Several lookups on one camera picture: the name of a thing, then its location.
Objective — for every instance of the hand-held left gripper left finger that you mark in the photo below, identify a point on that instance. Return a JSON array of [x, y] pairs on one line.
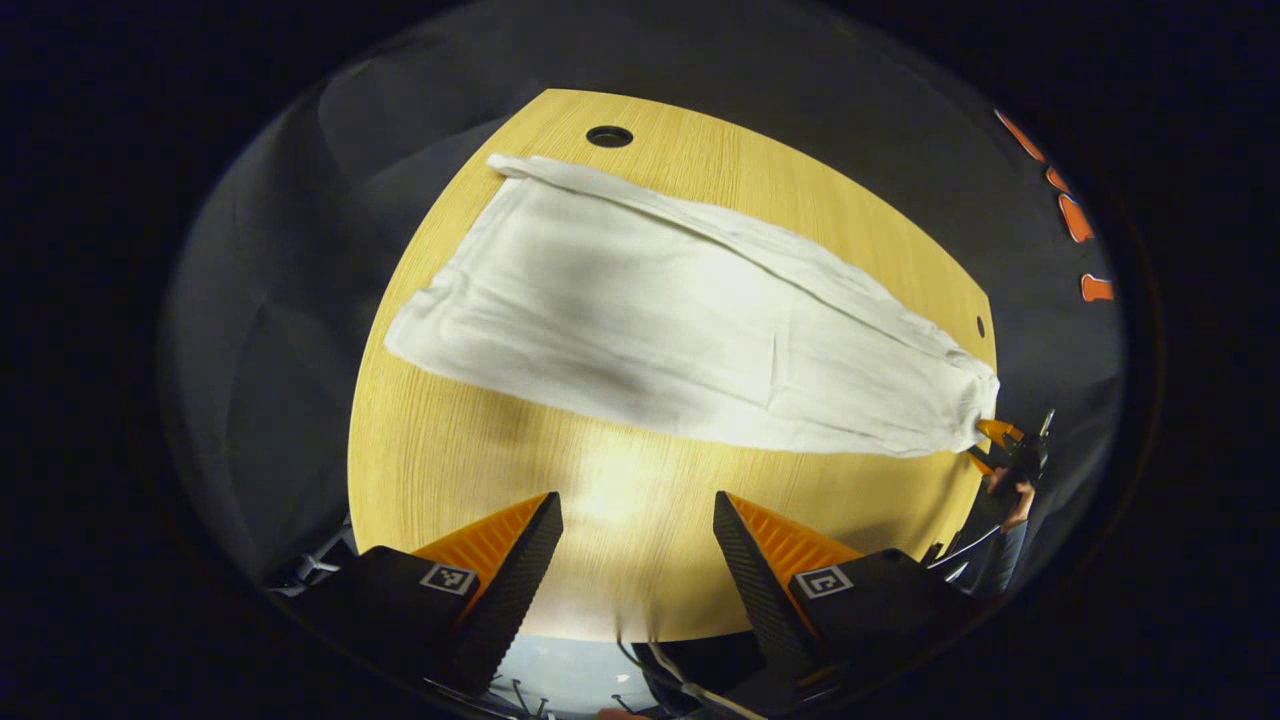
[[520, 580]]

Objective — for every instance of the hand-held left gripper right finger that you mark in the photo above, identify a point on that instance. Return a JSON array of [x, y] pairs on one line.
[[755, 580]]

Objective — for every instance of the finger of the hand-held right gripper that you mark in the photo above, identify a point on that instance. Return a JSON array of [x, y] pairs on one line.
[[982, 463], [1000, 431]]

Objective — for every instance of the white jeans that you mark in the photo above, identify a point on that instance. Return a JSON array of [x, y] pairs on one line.
[[650, 320]]

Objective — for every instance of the office chair base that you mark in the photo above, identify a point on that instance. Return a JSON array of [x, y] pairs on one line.
[[315, 568]]

